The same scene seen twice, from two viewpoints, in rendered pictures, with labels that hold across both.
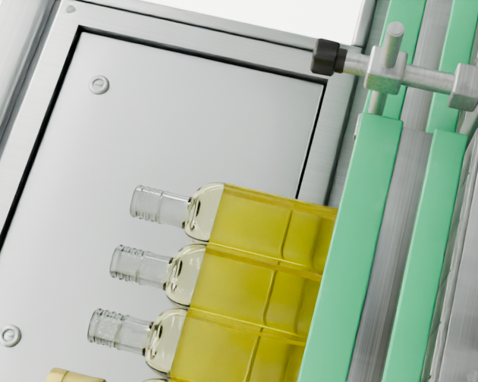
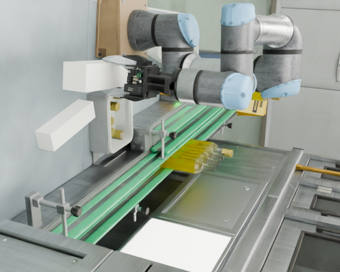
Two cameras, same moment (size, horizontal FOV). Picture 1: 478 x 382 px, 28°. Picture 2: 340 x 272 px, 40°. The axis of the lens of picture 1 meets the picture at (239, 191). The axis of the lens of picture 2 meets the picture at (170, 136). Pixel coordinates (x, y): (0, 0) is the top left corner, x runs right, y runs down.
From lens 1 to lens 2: 205 cm
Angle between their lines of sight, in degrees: 91
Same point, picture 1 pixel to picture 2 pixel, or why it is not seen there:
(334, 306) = (180, 122)
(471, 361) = (162, 114)
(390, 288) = (170, 123)
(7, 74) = (252, 225)
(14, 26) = (252, 233)
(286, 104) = (174, 211)
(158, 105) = (209, 215)
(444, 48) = (141, 165)
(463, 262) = (158, 119)
